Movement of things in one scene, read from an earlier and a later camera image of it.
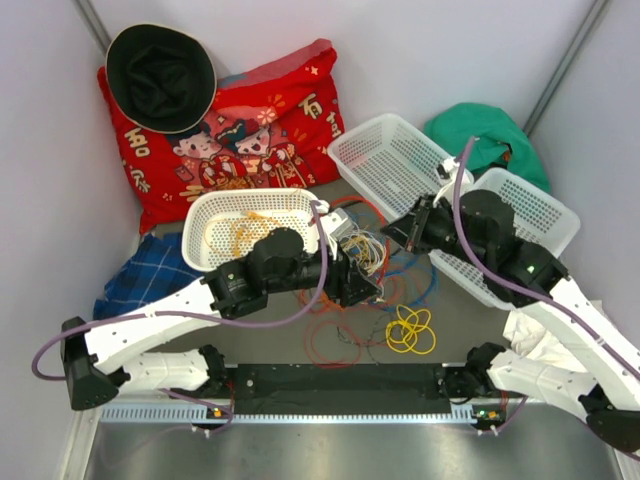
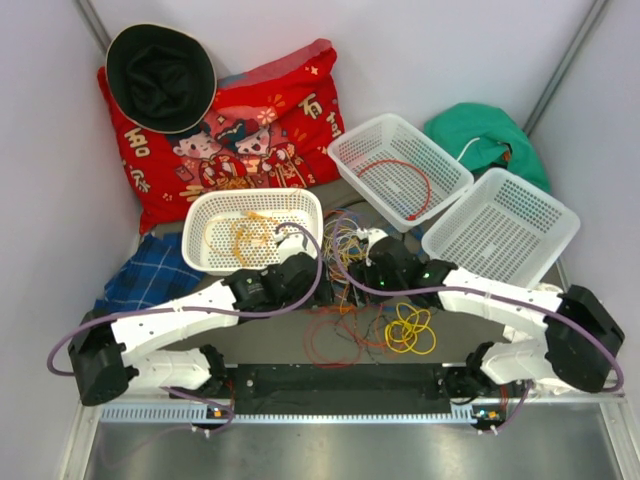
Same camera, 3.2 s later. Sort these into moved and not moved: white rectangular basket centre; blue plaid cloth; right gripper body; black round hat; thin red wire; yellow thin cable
Moved: right gripper body; thin red wire
Not moved: black round hat; blue plaid cloth; white rectangular basket centre; yellow thin cable
